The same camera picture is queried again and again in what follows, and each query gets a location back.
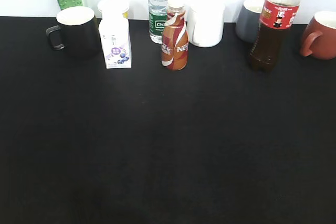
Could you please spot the black mug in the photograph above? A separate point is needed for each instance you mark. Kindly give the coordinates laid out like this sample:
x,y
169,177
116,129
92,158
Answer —
x,y
76,33

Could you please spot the cola bottle red label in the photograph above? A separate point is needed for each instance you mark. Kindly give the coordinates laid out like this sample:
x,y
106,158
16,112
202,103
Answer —
x,y
275,21

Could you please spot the white paper cup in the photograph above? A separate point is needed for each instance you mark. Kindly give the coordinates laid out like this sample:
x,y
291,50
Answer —
x,y
114,7

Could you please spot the brown Nescafe coffee bottle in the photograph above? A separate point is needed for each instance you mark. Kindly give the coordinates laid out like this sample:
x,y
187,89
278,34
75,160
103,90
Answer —
x,y
174,46

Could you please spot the white blueberry milk carton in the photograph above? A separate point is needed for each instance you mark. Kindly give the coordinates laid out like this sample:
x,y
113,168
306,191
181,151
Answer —
x,y
116,43

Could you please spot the white mug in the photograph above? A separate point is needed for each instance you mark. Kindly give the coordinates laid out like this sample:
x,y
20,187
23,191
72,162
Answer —
x,y
205,22

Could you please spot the clear water bottle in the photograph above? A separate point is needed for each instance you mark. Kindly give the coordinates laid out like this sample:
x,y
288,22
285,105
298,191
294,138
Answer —
x,y
157,19

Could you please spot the grey mug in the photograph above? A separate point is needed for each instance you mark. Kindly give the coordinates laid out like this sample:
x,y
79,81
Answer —
x,y
247,24

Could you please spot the red-brown mug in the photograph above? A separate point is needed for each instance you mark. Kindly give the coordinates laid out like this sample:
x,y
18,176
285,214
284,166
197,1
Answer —
x,y
318,39

